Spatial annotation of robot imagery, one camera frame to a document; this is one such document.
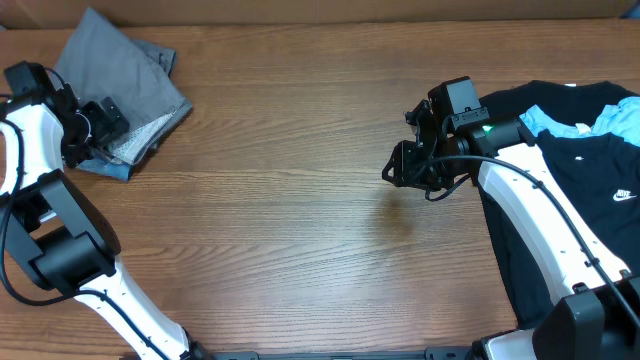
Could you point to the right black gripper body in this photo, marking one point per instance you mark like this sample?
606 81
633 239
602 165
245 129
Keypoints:
437 176

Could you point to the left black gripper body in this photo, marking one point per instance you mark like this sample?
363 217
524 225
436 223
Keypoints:
102 129

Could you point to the grey cotton shorts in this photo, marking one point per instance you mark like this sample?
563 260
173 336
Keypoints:
99 61

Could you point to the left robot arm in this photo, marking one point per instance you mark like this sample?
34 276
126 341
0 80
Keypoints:
52 231

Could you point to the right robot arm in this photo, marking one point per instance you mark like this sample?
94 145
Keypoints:
595 296

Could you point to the folded blue denim jeans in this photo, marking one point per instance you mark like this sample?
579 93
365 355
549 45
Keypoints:
119 171

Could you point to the black t-shirt underneath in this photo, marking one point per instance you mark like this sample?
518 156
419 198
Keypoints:
563 103

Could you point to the black Nike t-shirt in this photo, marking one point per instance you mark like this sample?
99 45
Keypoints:
600 177

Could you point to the light blue shirt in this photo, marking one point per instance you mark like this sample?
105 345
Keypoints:
621 119

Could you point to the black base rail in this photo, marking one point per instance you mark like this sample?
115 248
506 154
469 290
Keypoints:
430 353

